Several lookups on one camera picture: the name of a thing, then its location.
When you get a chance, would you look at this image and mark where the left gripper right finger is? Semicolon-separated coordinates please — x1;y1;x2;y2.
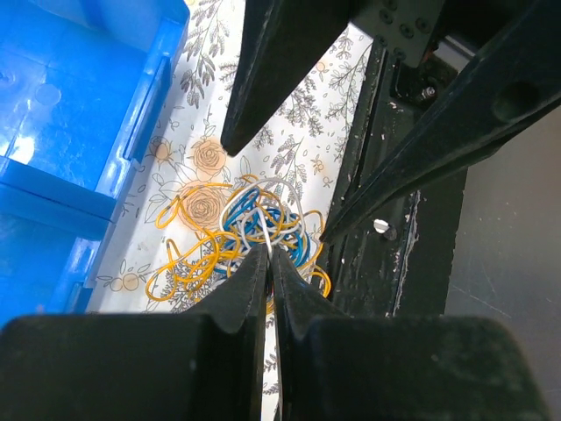
271;249;550;420

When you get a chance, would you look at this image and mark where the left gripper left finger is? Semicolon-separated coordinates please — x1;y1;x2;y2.
1;246;268;420

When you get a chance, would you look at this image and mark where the yellow wire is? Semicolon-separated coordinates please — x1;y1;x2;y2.
145;173;332;303

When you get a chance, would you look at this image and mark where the floral patterned table mat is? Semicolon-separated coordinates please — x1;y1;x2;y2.
85;0;373;421

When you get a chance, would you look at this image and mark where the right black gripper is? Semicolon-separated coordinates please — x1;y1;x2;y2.
220;0;560;243

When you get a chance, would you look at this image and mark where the white wire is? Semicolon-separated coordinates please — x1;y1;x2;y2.
218;176;304;260

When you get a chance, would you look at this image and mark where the blue plastic divided bin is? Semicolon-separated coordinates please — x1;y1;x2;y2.
1;1;189;322

